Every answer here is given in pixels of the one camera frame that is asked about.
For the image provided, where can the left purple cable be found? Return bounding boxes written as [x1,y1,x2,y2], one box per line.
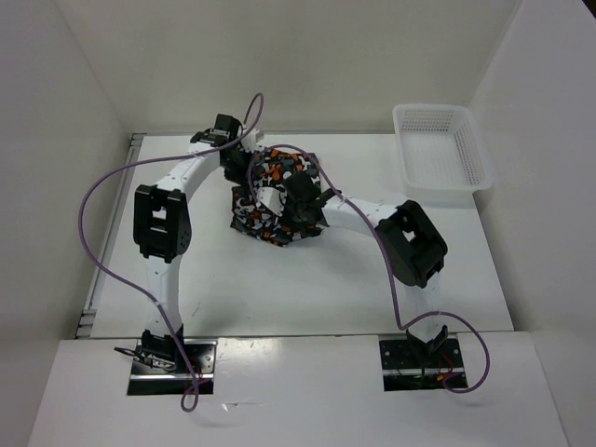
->
[78,92,266,413]

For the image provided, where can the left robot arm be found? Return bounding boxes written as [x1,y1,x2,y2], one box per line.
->
[133,114,246,373]

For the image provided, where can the orange camouflage shorts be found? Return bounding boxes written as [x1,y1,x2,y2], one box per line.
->
[230,149,322,247]

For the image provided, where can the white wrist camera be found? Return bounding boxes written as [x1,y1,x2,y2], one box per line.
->
[256,186,284,216]
[241,129,264,154]

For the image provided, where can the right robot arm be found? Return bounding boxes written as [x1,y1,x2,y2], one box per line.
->
[283,172,448,369]

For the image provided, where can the white plastic basket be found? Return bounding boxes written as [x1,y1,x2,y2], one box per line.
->
[392,103,494,201]

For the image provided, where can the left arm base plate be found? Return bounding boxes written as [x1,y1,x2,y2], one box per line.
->
[119,339,217,396]

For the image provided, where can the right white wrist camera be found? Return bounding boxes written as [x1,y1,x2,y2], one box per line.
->
[256,186,284,216]

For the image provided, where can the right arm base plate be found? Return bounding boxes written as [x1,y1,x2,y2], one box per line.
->
[379,337,468,392]

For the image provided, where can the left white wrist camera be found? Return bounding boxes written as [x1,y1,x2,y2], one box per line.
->
[241,129,264,154]

